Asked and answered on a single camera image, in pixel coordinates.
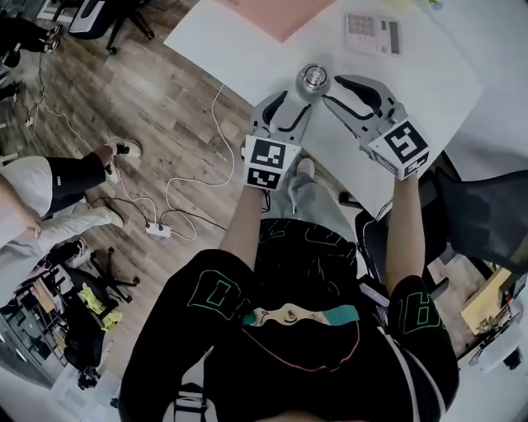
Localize person's grey trousers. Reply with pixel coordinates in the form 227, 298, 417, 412
263, 168, 358, 240

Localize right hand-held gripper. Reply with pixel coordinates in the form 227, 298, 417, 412
322, 73, 431, 181

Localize yellow safety vest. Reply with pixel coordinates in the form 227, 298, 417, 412
78, 281, 124, 332

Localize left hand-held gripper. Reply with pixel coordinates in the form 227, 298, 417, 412
243, 91, 314, 192

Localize black floor cable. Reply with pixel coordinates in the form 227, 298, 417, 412
84, 196, 229, 232

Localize grey black office chair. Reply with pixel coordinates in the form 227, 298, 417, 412
68, 0, 157, 55

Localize black swivel chair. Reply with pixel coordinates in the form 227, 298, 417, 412
61, 246, 141, 370

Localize black mesh office chair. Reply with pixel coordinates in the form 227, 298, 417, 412
354, 150, 528, 289

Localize white floor cable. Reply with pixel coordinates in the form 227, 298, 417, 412
24, 82, 158, 227
164, 83, 237, 242

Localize cluttered storage shelf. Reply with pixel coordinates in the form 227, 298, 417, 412
0, 263, 69, 372

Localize person's grey shoe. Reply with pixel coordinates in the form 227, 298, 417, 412
295, 157, 318, 179

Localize grey waist device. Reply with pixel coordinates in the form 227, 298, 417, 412
357, 281, 392, 309

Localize light wooden desk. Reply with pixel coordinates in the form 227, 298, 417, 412
460, 266, 519, 335

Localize clear plastic storage box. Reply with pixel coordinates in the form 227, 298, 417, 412
51, 365, 121, 414

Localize person's black printed shirt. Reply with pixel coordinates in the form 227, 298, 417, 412
118, 218, 462, 422

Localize person's right forearm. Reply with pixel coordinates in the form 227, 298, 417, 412
384, 175, 427, 298

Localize silver metal knob with ring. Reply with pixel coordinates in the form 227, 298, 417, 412
297, 62, 331, 90

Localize white power strip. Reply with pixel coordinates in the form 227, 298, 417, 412
145, 221, 173, 240

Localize person's left forearm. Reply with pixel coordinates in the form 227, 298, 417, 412
217, 185, 267, 275

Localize grey backpack strap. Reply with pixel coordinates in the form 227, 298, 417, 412
172, 382, 210, 422

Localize small desk plant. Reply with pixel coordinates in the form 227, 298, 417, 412
474, 314, 509, 335

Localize white desk calculator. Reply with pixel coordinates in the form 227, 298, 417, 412
344, 12, 402, 55

